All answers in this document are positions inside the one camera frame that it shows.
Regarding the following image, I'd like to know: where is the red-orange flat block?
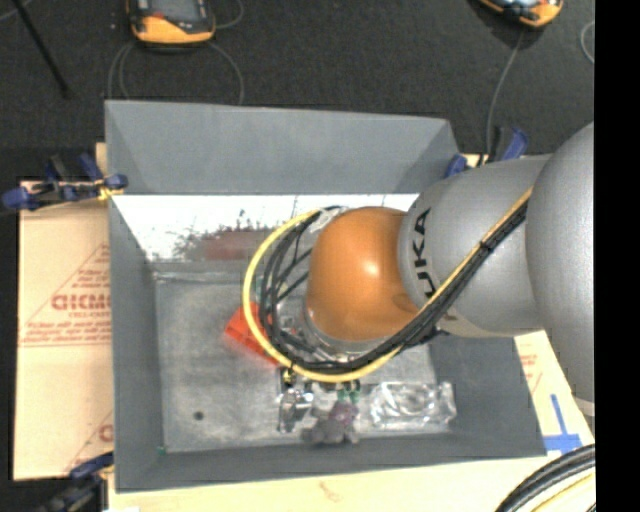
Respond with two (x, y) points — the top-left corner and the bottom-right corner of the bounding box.
(223, 304), (282, 368)

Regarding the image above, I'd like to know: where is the grey and purple toy animal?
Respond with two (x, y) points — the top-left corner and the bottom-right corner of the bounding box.
(299, 402), (361, 446)

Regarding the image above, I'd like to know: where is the grey metal bin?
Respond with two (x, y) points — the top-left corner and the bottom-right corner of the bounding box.
(103, 99), (548, 492)

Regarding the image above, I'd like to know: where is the clear glass dish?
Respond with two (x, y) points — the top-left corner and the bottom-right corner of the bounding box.
(368, 381), (458, 432)

